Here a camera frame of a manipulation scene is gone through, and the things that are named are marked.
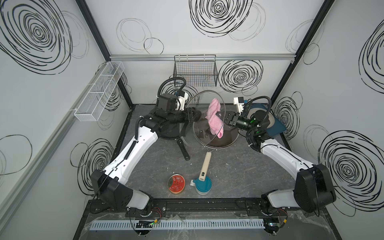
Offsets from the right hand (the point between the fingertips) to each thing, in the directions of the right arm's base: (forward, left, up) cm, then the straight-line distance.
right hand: (217, 116), depth 68 cm
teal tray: (+20, -48, -35) cm, 63 cm away
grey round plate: (+26, -45, -34) cm, 62 cm away
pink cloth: (-3, 0, -2) cm, 4 cm away
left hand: (+2, +9, -1) cm, 10 cm away
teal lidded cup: (-25, +6, -26) cm, 36 cm away
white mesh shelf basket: (+9, +62, +1) cm, 63 cm away
